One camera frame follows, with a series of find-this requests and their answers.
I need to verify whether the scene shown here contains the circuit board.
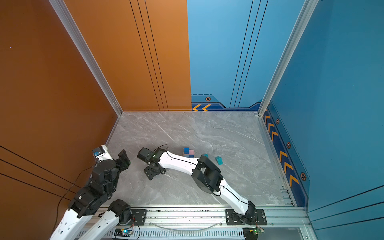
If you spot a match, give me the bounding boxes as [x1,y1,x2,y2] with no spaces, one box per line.
[249,226,265,235]
[114,228,134,238]

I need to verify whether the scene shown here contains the aluminium corner post left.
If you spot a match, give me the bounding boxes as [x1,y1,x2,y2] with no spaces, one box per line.
[48,0,124,117]

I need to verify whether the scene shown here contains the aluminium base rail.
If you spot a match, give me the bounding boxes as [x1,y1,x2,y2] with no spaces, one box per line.
[103,205,317,240]

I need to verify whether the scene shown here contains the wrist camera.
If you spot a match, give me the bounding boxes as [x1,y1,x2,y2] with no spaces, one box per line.
[137,148,155,165]
[92,145,113,163]

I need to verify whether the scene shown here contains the aluminium corner post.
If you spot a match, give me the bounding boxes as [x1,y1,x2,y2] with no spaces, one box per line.
[48,0,124,117]
[258,0,319,117]

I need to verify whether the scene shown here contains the teal wood block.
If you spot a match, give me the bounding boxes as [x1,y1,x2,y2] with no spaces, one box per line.
[215,156,224,165]

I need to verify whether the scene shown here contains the right circuit board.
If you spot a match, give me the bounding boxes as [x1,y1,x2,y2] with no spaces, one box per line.
[249,226,265,235]

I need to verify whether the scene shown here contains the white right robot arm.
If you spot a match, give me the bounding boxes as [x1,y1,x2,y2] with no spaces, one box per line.
[137,148,257,225]

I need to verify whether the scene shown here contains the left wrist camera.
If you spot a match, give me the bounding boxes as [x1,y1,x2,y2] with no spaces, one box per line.
[92,145,113,163]

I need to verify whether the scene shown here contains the aluminium corner post right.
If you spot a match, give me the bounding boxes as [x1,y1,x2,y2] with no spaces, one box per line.
[258,0,319,117]

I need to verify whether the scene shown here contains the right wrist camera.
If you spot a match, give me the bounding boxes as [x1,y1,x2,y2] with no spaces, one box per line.
[137,148,155,165]

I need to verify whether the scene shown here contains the left circuit board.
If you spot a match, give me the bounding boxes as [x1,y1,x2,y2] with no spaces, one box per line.
[114,228,134,238]

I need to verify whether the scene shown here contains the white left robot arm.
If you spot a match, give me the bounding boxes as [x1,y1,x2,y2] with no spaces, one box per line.
[50,145,133,240]

